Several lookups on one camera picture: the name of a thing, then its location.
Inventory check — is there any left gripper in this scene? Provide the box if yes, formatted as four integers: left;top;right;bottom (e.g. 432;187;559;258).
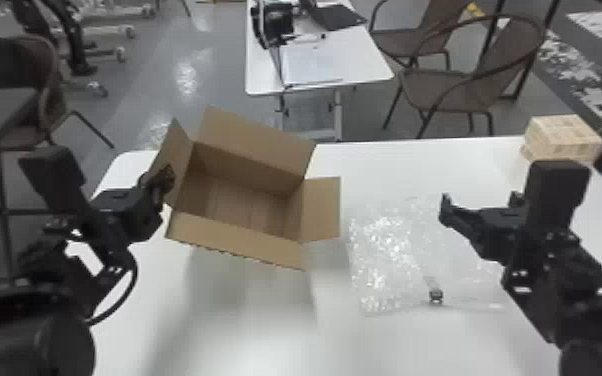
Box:
89;164;177;245

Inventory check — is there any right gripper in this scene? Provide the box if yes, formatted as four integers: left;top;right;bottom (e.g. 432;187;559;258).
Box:
438;193;534;265

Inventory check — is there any cardboard box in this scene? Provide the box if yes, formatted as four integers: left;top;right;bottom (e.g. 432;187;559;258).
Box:
145;106;342;272

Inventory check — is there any clear bubble wrap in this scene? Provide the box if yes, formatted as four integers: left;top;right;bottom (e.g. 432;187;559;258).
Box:
347;195;504;317

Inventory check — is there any small metal part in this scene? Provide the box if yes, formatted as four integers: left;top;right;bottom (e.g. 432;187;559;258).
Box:
424;274;445;306

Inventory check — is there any beige wooden box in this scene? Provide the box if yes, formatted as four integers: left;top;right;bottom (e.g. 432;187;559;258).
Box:
520;113;602;165

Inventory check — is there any brown chair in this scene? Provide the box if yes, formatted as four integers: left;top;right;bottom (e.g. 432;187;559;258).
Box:
0;33;117;155
368;0;473;71
381;13;547;141

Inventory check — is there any white board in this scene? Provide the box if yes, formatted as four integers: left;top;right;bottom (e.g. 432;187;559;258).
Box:
278;40;345;88

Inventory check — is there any white side table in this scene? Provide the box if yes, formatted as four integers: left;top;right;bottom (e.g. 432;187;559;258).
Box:
244;0;396;142

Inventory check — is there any black device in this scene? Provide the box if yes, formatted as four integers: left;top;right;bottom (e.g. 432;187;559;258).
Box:
250;0;302;51

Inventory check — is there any black laptop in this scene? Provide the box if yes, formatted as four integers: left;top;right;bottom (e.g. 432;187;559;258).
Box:
299;0;369;32

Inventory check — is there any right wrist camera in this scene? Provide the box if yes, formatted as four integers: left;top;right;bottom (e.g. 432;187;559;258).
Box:
522;159;592;230

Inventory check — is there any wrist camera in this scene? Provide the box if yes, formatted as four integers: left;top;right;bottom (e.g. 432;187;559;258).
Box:
522;159;592;230
17;145;91;215

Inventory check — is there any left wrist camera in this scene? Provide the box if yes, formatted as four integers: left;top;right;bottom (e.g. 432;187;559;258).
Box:
17;145;91;215

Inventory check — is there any black cable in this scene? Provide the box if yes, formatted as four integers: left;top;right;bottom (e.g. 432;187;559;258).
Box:
81;250;139;328

